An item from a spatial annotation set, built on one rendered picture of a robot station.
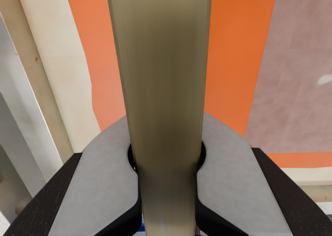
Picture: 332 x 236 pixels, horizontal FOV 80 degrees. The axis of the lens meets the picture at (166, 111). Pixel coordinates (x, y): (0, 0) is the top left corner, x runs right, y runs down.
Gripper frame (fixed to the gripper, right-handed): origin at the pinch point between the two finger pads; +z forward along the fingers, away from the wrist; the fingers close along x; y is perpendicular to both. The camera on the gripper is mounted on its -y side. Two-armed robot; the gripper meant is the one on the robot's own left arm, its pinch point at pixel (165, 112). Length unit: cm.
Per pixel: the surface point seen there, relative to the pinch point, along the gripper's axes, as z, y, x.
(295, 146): 13.6, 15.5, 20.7
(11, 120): 109, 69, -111
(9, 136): 109, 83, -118
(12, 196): 7.3, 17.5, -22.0
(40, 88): 11.5, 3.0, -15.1
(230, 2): 13.6, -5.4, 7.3
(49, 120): 10.8, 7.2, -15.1
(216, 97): 13.6, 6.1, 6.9
